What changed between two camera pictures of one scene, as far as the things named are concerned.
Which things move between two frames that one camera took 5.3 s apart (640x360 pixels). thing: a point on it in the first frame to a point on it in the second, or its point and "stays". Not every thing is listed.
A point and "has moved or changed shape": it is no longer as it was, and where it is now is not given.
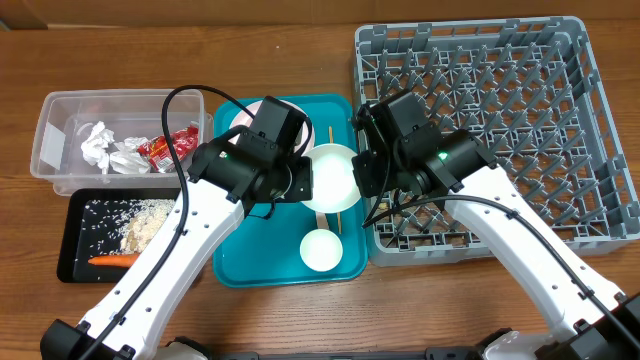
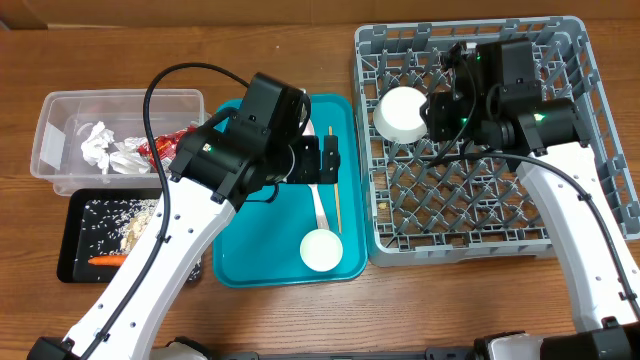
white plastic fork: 322,222 stays
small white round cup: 321,250 stays
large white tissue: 127,159 stays
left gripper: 305,187 to 311,171
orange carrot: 124,260 stays
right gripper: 379,183 to 446,108
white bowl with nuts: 334,188 has moved or changed shape
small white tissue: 95,150 stays
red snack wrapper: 156,150 stays
